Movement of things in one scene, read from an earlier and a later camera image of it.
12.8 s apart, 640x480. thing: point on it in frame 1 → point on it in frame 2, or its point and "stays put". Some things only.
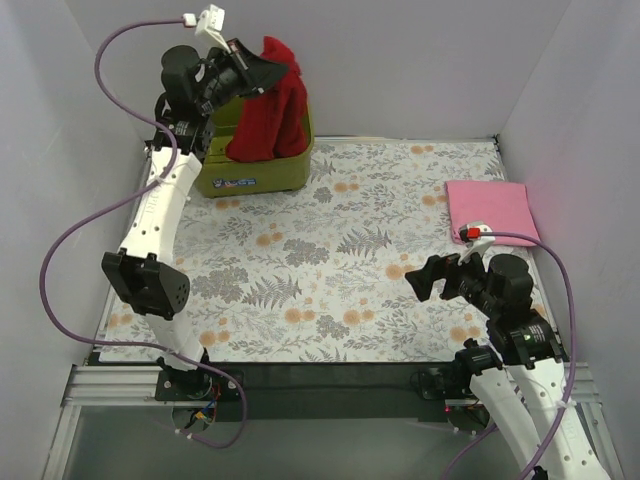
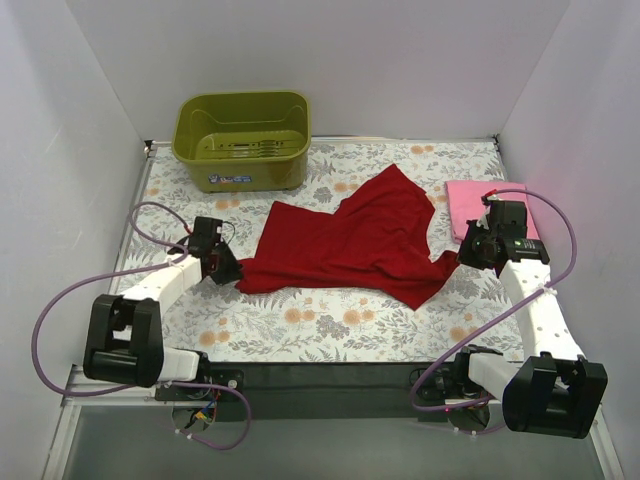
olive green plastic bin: (219, 176) stays put
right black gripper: (447, 276) → (470, 251)
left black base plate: (198, 384) stays put
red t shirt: (272, 124) → (372, 239)
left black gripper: (242, 65) → (226, 265)
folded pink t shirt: (505, 206) stays put
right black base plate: (444, 384) stays put
